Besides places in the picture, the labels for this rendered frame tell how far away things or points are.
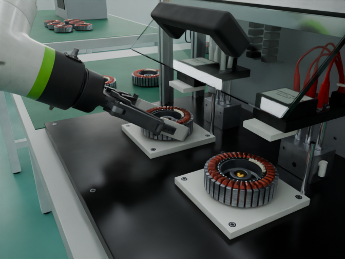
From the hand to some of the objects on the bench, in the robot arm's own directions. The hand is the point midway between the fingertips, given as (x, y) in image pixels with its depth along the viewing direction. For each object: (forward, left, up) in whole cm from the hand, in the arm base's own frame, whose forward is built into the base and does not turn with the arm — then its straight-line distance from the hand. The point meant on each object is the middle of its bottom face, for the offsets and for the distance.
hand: (166, 121), depth 71 cm
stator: (0, 0, -2) cm, 2 cm away
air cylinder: (+14, -24, -4) cm, 28 cm away
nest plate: (0, 0, -3) cm, 3 cm away
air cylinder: (+15, 0, -3) cm, 15 cm away
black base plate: (+1, -12, -6) cm, 13 cm away
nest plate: (-1, -24, -4) cm, 24 cm away
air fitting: (+13, -29, -3) cm, 32 cm away
